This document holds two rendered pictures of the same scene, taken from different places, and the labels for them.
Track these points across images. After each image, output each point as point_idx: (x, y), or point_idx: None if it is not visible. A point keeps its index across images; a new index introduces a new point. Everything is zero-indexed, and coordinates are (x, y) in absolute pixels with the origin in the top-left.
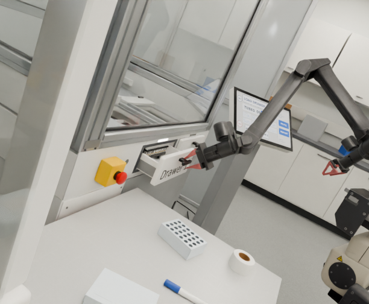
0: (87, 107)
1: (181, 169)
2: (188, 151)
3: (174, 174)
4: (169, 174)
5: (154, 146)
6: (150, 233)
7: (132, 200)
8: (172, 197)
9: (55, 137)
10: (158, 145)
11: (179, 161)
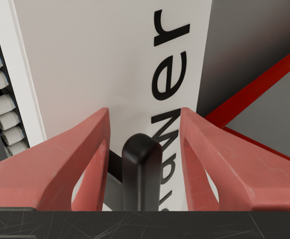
0: None
1: (184, 7)
2: (17, 54)
3: (186, 93)
4: (165, 175)
5: (13, 141)
6: None
7: (186, 210)
8: None
9: None
10: None
11: (118, 148)
